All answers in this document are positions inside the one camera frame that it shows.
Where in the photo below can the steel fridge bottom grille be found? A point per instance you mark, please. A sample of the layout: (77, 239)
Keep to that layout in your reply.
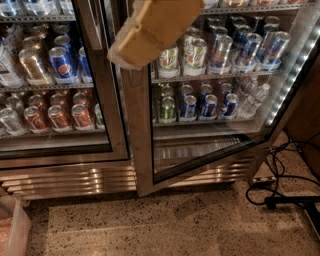
(115, 177)

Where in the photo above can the white green soda can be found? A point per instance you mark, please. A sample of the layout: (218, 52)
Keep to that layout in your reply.
(168, 63)
(194, 61)

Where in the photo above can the red cola can middle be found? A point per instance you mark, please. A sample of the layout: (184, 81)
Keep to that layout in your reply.
(59, 119)

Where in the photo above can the red cola can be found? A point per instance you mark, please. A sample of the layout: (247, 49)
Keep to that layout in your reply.
(36, 119)
(82, 118)
(59, 119)

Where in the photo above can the translucent plastic bin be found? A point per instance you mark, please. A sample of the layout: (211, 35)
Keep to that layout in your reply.
(14, 227)

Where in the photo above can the glass fridge door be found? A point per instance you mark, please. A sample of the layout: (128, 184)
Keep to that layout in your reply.
(164, 150)
(80, 26)

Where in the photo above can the blue Pepsi can lower left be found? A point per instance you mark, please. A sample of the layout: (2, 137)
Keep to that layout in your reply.
(188, 110)

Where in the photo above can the gold soda can front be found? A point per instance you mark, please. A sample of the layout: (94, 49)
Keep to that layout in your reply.
(37, 72)

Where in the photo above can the red cola can left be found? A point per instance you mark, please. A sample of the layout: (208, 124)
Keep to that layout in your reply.
(36, 119)

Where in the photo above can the white green soda can right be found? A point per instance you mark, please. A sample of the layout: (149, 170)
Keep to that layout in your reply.
(194, 61)

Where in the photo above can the clear water bottle front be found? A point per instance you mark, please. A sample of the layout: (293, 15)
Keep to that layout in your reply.
(254, 100)

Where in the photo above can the silver blue energy can right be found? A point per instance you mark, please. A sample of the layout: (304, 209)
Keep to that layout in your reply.
(269, 55)

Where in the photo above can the silver blue energy can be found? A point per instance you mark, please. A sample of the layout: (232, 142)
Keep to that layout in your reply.
(219, 55)
(269, 55)
(245, 60)

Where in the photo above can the blue pepsi can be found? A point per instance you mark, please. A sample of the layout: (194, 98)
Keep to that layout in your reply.
(65, 68)
(209, 105)
(228, 107)
(188, 110)

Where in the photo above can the silver diet cola can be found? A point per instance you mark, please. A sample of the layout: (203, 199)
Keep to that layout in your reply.
(12, 122)

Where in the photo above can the blue Pepsi can lower right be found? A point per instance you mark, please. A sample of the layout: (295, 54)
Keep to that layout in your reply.
(228, 107)

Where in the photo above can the silver blue energy can left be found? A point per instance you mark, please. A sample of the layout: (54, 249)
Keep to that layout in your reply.
(219, 55)

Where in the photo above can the clear water bottle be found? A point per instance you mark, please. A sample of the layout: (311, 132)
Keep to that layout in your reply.
(254, 100)
(247, 84)

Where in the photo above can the silver blue energy can middle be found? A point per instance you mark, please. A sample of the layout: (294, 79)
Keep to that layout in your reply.
(245, 60)

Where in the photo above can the blue Pepsi can front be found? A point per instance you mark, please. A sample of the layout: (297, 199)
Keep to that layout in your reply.
(65, 68)

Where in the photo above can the clear water bottle back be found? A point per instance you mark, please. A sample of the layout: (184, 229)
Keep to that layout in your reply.
(247, 84)

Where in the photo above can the white green soda can middle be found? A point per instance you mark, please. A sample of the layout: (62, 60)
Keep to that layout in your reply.
(168, 63)

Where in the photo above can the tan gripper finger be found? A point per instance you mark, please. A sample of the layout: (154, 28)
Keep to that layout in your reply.
(154, 26)

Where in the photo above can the red cola can right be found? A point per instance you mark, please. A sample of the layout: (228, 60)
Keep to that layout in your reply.
(82, 118)

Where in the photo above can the blue Pepsi can lower middle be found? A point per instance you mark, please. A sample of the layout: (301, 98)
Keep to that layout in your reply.
(209, 105)

